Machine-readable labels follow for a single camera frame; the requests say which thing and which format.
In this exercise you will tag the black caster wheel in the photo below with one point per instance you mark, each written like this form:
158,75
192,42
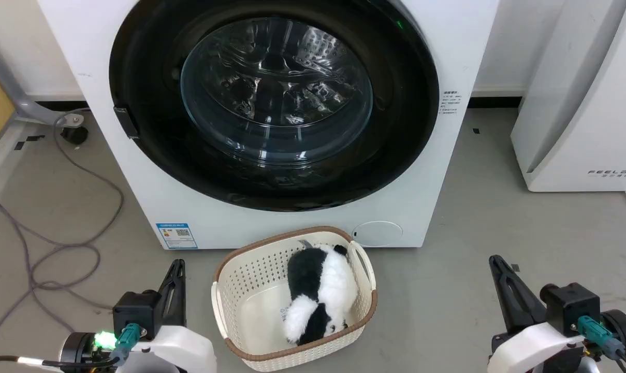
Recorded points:
74,134

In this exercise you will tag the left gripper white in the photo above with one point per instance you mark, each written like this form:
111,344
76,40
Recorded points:
183,352

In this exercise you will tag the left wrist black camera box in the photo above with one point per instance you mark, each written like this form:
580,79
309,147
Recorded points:
135,313

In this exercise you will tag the white front-load washing machine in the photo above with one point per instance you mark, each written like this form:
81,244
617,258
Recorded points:
136,207

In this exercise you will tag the white air purifier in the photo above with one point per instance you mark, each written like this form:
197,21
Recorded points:
577,129

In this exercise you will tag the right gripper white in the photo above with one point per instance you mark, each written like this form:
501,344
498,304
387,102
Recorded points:
530,352

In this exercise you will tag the cream perforated laundry basket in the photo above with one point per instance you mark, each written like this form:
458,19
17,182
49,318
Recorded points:
250,282

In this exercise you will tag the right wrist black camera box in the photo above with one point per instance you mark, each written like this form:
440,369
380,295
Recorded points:
571,308

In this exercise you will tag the grey metal frame leg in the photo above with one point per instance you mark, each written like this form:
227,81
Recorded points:
12,93

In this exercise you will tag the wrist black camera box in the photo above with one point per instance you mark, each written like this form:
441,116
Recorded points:
571,308
135,313

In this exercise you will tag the black white panda plush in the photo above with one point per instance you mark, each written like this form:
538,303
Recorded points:
323,285

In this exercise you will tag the round white filter cover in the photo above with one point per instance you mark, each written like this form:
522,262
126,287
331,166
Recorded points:
377,233

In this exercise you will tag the round black glass washer door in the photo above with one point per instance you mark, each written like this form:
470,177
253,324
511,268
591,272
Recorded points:
276,93

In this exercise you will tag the blue energy label sticker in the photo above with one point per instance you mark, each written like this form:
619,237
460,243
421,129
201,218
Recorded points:
176,236

